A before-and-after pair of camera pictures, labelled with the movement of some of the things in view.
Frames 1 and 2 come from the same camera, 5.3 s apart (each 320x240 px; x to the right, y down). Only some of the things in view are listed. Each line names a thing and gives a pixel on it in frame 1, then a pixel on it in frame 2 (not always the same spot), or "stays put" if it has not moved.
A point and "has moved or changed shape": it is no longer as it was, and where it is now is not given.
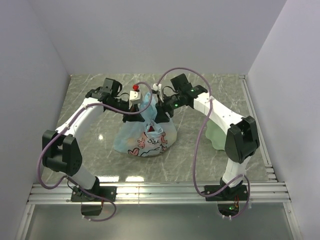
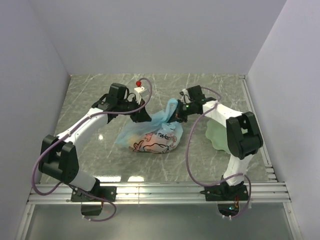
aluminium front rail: x=260 y=192 stays put
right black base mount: x=228 y=199 stays put
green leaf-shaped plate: x=217 y=136 stays put
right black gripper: x=161 y=116 → x=178 y=116
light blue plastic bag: x=146 y=138 has moved or changed shape
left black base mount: x=109 y=192 stays put
